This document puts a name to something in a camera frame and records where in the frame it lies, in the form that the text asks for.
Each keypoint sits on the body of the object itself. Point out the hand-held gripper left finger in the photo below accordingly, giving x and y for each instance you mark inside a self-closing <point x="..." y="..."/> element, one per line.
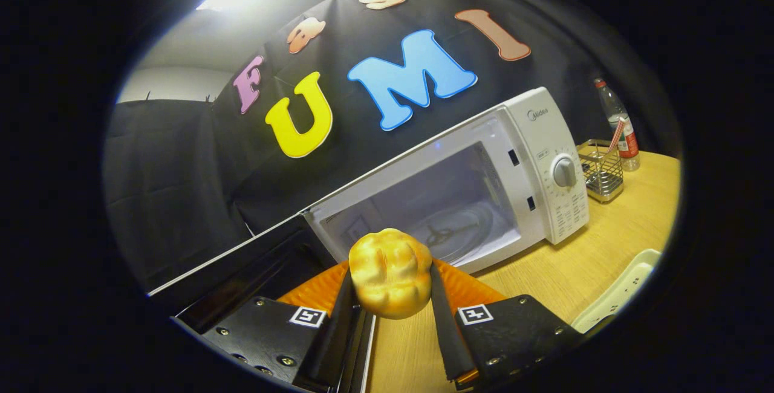
<point x="331" y="338"/>

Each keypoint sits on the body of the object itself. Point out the black backdrop cloth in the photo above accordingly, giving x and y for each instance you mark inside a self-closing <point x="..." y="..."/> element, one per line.
<point x="169" y="169"/>

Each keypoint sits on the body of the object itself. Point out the cream rectangular plate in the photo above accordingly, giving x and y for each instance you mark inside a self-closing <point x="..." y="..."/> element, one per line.
<point x="617" y="296"/>

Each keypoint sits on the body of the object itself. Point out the golden bread bun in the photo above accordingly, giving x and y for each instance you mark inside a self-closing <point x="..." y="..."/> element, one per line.
<point x="390" y="272"/>

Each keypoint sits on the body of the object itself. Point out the clear bottle with red label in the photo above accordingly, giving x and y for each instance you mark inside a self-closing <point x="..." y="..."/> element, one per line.
<point x="614" y="106"/>

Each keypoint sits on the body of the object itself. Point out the white microwave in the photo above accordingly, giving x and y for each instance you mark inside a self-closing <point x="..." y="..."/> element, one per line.
<point x="544" y="139"/>

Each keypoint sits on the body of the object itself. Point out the red and white striped straw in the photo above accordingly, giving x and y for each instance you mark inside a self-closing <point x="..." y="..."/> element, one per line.
<point x="617" y="134"/>

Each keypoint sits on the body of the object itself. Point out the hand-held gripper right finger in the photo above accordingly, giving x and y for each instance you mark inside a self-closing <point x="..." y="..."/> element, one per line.
<point x="447" y="338"/>

